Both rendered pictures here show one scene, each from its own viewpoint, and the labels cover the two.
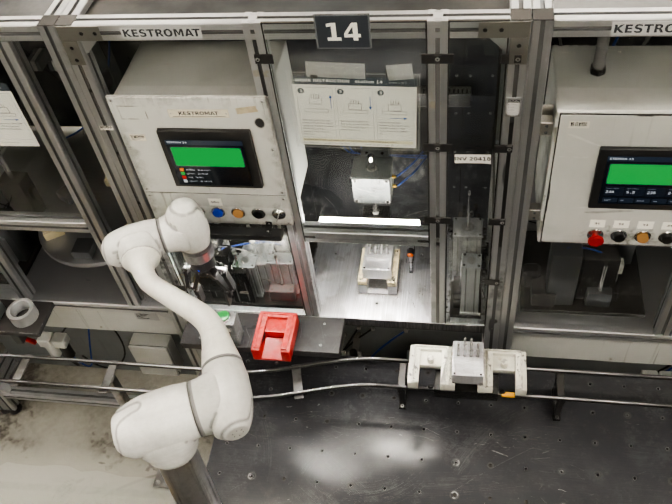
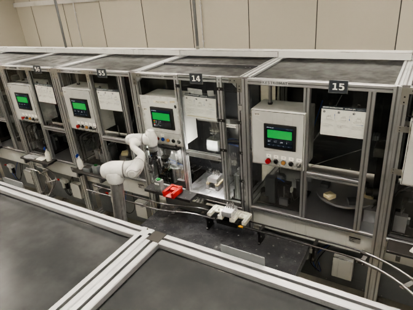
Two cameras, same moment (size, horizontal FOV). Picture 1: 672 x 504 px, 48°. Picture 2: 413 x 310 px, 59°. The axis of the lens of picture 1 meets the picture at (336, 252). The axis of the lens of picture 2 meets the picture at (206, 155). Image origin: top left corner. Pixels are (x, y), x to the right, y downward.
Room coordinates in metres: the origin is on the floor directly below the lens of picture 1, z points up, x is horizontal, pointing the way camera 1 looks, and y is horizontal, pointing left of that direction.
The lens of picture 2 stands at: (-1.31, -1.00, 2.67)
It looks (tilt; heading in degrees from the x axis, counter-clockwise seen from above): 25 degrees down; 18
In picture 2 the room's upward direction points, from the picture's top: 5 degrees counter-clockwise
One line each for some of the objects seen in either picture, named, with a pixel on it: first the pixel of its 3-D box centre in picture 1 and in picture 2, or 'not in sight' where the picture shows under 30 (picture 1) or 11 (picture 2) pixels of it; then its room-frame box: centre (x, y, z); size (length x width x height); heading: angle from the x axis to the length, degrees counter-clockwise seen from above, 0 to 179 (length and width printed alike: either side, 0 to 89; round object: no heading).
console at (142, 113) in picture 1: (215, 137); (168, 117); (1.66, 0.28, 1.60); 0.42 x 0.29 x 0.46; 75
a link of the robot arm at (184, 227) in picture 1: (183, 224); (150, 137); (1.47, 0.40, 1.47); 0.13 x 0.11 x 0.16; 100
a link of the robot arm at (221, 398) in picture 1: (224, 402); (133, 169); (0.91, 0.31, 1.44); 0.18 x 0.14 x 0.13; 10
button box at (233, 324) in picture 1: (227, 324); (159, 184); (1.48, 0.39, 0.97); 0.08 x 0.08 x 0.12; 75
